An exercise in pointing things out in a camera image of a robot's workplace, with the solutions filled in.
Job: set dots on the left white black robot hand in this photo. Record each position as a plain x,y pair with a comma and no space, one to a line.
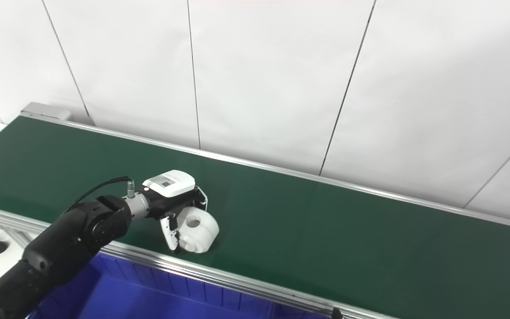
171,184

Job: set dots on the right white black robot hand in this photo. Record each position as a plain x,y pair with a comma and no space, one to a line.
336,314

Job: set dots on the white round plastic part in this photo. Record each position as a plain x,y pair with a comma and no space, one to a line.
199,235

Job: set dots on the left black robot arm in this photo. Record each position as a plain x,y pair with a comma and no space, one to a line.
69,243

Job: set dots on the green conveyor belt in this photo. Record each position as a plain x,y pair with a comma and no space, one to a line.
326,235
219,272

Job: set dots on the blue plastic bin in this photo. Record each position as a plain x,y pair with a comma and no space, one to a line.
148,297

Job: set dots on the grey conveyor end box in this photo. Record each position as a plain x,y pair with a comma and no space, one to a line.
44,110

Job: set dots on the aluminium conveyor support bracket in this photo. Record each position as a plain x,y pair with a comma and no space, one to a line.
18,237

